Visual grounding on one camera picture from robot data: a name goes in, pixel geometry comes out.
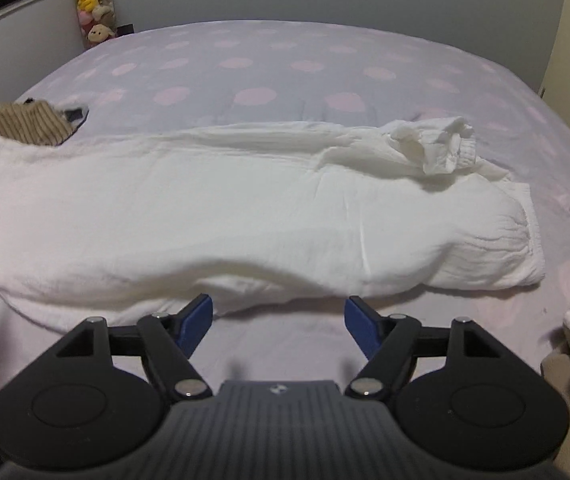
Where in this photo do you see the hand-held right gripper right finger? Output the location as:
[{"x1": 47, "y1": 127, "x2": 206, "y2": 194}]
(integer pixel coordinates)
[{"x1": 345, "y1": 295, "x2": 506, "y2": 402}]

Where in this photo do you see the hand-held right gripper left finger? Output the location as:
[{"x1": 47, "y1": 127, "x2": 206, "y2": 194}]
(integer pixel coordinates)
[{"x1": 55, "y1": 293, "x2": 214, "y2": 402}]

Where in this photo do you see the white crinkled garment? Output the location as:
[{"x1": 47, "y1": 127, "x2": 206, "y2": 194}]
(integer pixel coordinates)
[{"x1": 0, "y1": 116, "x2": 547, "y2": 334}]

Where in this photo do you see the dark grey cloth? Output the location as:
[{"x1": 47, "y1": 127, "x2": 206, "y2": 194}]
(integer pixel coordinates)
[{"x1": 60, "y1": 105, "x2": 90, "y2": 129}]

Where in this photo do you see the brown striped garment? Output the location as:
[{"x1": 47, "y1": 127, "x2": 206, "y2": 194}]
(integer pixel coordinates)
[{"x1": 0, "y1": 101, "x2": 77, "y2": 148}]

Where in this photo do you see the polka dot bed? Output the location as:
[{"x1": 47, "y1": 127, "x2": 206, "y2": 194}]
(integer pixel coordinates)
[{"x1": 0, "y1": 20, "x2": 570, "y2": 480}]

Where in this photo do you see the clear tube of plush toys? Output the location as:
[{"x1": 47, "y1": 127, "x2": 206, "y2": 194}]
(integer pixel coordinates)
[{"x1": 68, "y1": 0, "x2": 118, "y2": 50}]

